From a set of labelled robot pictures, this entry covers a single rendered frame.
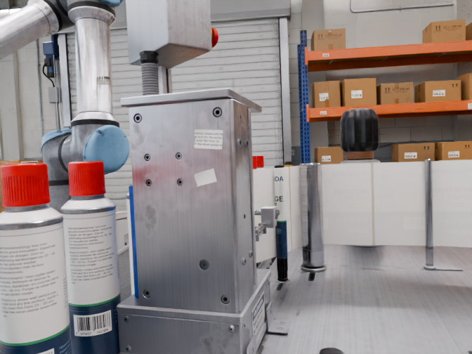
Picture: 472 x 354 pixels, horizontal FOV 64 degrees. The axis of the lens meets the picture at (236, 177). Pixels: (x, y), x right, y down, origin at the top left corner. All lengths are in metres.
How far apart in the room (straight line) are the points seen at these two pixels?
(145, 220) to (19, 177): 0.11
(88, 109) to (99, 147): 0.11
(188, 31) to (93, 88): 0.36
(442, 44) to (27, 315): 4.83
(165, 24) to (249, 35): 4.70
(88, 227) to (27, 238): 0.07
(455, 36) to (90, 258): 4.90
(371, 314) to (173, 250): 0.28
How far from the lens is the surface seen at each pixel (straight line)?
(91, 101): 1.00
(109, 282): 0.40
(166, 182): 0.35
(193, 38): 0.74
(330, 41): 4.73
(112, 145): 0.97
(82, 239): 0.39
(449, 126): 5.77
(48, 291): 0.34
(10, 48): 1.09
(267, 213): 0.53
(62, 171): 1.07
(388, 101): 4.75
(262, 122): 5.16
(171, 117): 0.35
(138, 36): 0.82
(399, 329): 0.50
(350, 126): 0.85
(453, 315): 0.56
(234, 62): 5.32
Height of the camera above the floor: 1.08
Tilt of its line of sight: 3 degrees down
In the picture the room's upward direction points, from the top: 2 degrees counter-clockwise
